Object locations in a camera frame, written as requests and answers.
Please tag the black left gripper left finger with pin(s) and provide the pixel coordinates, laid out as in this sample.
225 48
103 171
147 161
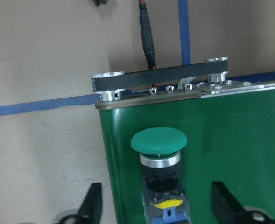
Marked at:
90 211

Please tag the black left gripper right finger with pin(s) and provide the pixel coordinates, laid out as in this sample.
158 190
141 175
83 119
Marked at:
225 207

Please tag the green push button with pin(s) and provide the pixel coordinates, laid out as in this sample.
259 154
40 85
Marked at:
164 198

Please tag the green conveyor belt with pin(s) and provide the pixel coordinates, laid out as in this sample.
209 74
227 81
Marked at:
229 124

